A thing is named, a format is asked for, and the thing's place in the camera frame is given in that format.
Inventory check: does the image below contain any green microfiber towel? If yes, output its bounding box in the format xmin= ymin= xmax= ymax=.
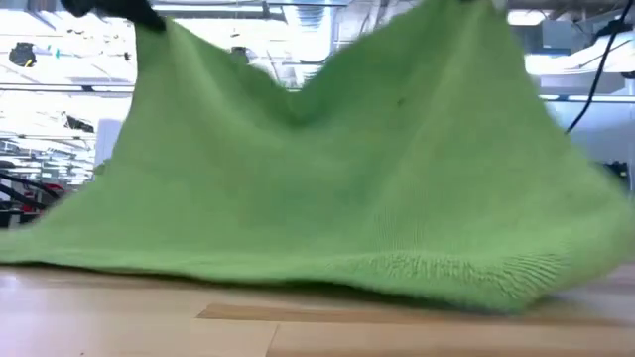
xmin=0 ymin=0 xmax=635 ymax=314

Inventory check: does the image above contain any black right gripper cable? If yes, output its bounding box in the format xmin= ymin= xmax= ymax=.
xmin=565 ymin=0 xmax=635 ymax=135

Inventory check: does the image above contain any black ceiling device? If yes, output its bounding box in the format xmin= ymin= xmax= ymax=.
xmin=8 ymin=42 xmax=37 ymax=68

